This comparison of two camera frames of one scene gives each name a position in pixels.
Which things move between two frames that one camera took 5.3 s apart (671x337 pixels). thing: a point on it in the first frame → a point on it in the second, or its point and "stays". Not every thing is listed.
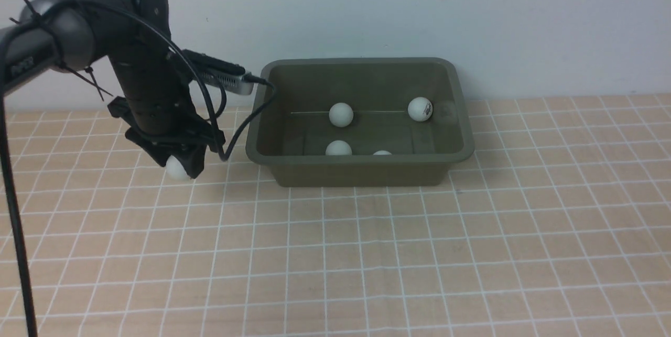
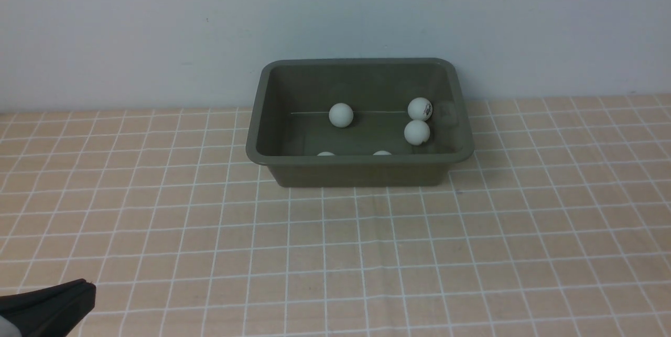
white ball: x=420 y=109 stays
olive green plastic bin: x=411 y=121 stays
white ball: x=174 y=169 → x=416 y=131
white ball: x=341 y=114 stays
